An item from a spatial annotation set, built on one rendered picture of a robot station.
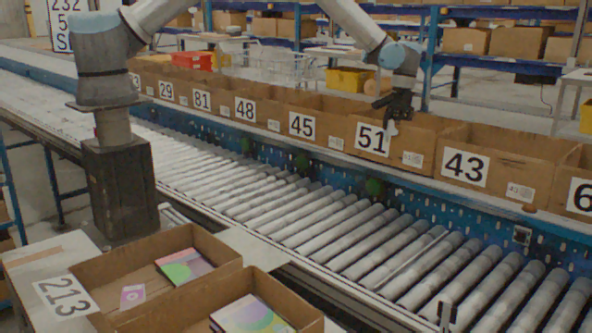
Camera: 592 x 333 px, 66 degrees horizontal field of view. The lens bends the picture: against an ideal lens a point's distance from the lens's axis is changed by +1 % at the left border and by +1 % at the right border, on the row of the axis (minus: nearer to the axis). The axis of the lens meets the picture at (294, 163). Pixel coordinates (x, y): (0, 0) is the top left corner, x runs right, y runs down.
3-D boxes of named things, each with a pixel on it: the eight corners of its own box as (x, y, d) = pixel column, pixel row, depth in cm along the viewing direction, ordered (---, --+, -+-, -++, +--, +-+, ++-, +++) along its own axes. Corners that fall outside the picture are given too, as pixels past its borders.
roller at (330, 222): (274, 254, 154) (274, 241, 153) (363, 205, 190) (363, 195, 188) (284, 260, 151) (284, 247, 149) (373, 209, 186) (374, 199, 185)
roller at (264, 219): (238, 235, 167) (237, 223, 165) (327, 192, 202) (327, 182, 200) (246, 240, 164) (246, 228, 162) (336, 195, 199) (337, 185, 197)
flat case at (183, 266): (181, 296, 123) (180, 291, 122) (154, 265, 137) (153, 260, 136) (225, 277, 131) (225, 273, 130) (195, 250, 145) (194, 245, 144)
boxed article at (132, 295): (121, 325, 114) (119, 310, 113) (124, 300, 123) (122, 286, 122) (144, 320, 116) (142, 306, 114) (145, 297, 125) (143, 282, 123)
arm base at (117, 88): (86, 108, 133) (79, 74, 130) (68, 102, 147) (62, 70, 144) (149, 99, 144) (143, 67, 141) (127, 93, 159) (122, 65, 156)
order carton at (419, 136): (343, 152, 192) (347, 113, 187) (381, 141, 213) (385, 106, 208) (429, 176, 167) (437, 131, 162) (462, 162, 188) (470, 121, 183)
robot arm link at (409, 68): (393, 41, 172) (418, 44, 174) (387, 74, 174) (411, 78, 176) (401, 39, 163) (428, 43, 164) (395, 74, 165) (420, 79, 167)
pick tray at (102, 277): (71, 298, 125) (65, 267, 122) (193, 247, 149) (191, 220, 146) (113, 355, 106) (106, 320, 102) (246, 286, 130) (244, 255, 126)
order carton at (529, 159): (430, 179, 170) (436, 137, 164) (465, 160, 189) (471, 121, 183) (546, 214, 144) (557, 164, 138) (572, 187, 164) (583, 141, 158)
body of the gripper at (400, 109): (401, 122, 168) (408, 90, 165) (382, 117, 173) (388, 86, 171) (412, 122, 173) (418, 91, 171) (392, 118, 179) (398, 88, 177)
